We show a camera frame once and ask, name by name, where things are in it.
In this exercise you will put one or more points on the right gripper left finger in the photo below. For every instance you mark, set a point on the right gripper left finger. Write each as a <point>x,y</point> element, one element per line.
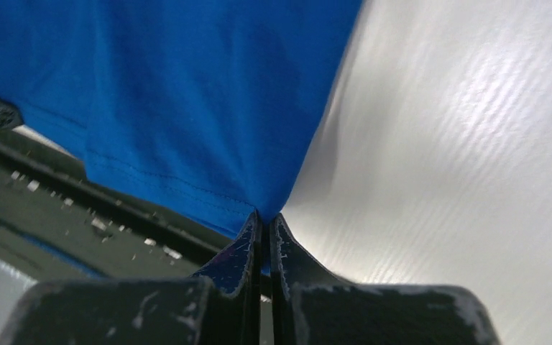
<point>218,304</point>

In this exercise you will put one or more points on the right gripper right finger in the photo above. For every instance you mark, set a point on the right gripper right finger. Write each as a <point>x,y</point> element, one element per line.
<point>312,305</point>

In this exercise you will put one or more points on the blue panda t shirt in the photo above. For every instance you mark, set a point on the blue panda t shirt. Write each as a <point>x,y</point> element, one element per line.
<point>204,107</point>

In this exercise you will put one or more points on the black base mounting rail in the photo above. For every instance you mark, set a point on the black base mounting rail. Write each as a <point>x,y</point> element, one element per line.
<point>55,223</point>

